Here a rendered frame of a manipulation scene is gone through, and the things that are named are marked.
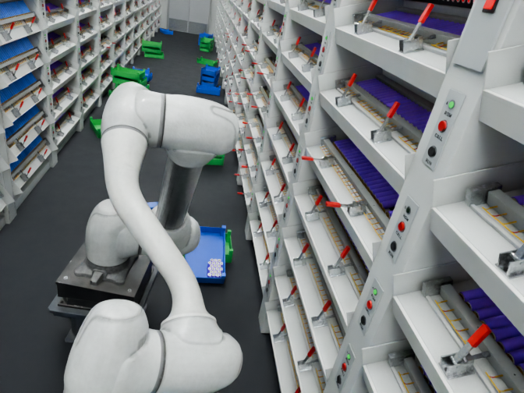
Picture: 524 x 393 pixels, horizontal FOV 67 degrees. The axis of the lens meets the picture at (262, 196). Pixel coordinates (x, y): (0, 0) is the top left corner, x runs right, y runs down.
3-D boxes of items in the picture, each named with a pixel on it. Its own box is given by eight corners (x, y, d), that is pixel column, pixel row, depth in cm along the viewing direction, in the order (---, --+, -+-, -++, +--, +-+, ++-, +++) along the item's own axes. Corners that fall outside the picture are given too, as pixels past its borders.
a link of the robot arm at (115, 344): (58, 422, 55) (150, 417, 61) (90, 319, 53) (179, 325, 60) (55, 375, 64) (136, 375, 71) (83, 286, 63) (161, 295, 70)
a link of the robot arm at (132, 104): (98, 116, 82) (164, 125, 87) (107, 64, 93) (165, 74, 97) (99, 158, 92) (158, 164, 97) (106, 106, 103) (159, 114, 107)
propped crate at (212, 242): (223, 284, 197) (225, 276, 191) (182, 281, 193) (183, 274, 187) (224, 233, 215) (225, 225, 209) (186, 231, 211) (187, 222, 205)
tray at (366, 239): (373, 278, 82) (372, 242, 77) (307, 159, 134) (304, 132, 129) (466, 258, 82) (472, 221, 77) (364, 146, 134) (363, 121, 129)
